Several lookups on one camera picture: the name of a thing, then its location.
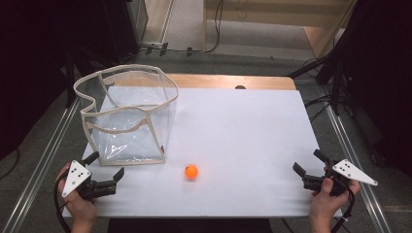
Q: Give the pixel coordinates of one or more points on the metal floor rail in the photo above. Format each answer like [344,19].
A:
[42,161]
[356,168]

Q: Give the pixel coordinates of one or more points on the dark curtain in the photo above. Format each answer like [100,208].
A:
[32,64]
[385,81]

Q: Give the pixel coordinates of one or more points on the person's left hand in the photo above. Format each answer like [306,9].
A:
[81,207]

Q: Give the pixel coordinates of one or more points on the light wooden furniture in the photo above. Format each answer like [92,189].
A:
[259,13]

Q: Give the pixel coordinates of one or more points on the white board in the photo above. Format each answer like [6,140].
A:
[243,129]

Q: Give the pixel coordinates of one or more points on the person's dark clothing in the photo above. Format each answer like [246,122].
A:
[188,226]

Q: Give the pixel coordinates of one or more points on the orange ball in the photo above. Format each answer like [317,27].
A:
[191,172]

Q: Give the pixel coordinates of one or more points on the clear bag with beige trim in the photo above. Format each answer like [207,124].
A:
[129,132]

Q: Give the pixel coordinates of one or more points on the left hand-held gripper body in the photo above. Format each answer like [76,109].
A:
[76,176]

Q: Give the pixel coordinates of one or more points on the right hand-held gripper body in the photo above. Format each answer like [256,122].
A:
[351,171]

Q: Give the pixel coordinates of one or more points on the black metal stand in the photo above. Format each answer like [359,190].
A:
[335,84]

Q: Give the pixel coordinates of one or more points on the person's right hand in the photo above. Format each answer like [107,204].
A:
[327,204]

